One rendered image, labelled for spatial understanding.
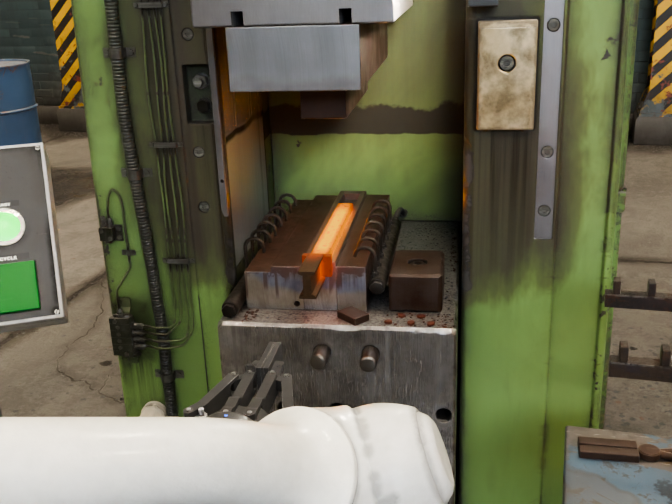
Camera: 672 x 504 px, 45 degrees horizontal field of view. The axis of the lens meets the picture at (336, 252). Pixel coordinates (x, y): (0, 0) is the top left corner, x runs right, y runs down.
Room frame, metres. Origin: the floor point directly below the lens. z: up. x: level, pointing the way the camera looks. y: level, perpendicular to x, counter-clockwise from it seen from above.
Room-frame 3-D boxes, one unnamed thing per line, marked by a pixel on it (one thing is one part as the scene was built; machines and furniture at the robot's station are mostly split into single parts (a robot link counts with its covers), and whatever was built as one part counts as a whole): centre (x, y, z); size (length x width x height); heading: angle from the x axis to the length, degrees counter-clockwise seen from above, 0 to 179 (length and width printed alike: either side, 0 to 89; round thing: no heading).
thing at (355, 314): (1.18, -0.02, 0.92); 0.04 x 0.03 x 0.01; 38
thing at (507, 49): (1.30, -0.28, 1.27); 0.09 x 0.02 x 0.17; 80
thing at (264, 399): (0.79, 0.09, 1.00); 0.11 x 0.01 x 0.04; 169
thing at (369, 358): (1.13, -0.04, 0.87); 0.04 x 0.03 x 0.03; 170
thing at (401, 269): (1.26, -0.13, 0.95); 0.12 x 0.08 x 0.06; 170
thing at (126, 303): (1.41, 0.40, 0.80); 0.06 x 0.03 x 0.14; 80
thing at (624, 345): (0.96, -0.39, 1.01); 0.23 x 0.06 x 0.02; 163
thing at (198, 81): (1.41, 0.22, 1.24); 0.03 x 0.03 x 0.07; 80
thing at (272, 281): (1.43, 0.02, 0.96); 0.42 x 0.20 x 0.09; 170
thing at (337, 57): (1.43, 0.02, 1.32); 0.42 x 0.20 x 0.10; 170
